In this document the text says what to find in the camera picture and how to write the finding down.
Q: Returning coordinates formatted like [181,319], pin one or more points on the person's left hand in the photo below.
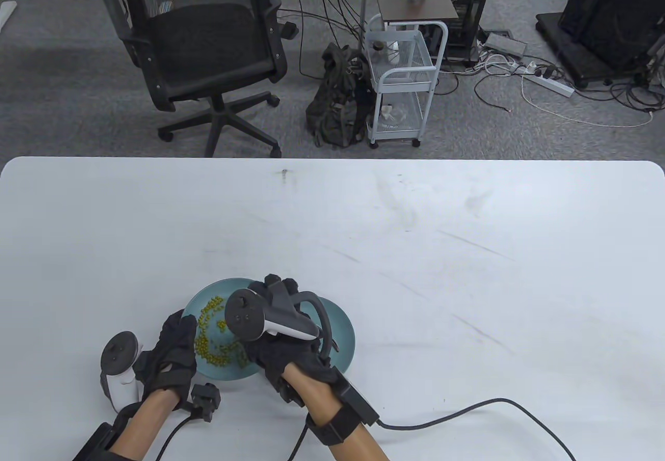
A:
[169,360]

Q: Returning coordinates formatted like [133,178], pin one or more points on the person's right hand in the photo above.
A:
[291,360]

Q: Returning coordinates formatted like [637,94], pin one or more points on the person's right fingers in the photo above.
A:
[275,283]

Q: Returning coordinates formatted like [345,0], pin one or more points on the person's left fingers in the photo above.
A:
[183,332]

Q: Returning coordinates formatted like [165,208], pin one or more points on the teal plate with beans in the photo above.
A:
[213,295]

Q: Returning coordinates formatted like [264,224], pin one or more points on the person's left forearm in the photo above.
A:
[143,424]

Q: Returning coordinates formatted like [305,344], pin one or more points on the person's right forearm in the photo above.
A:
[332,424]

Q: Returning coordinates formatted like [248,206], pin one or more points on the pile of green beans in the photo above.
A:
[210,344]

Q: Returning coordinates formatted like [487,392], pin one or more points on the white grey controller on right glove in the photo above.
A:
[260,318]

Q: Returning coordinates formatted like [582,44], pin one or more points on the white controller on left glove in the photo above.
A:
[120,365]

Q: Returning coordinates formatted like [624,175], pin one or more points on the empty teal plate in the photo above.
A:
[340,336]

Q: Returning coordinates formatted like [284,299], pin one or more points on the dark backpack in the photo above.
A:
[337,103]

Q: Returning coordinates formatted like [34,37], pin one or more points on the black office chair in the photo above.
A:
[202,40]

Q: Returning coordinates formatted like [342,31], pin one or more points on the grey floor socket box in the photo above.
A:
[505,44]

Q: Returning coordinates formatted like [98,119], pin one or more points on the black computer rack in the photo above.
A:
[467,9]

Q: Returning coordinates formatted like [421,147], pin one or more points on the white power strip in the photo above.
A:
[550,84]

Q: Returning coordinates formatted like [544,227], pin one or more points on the white board corner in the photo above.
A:
[6,14]

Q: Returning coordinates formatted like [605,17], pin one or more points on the black equipment cart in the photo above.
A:
[608,19]

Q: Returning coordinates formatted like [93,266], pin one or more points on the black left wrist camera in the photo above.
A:
[206,401]

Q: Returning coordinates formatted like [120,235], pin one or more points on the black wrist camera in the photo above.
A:
[358,401]
[206,401]

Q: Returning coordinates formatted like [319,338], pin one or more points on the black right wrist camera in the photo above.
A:
[358,401]

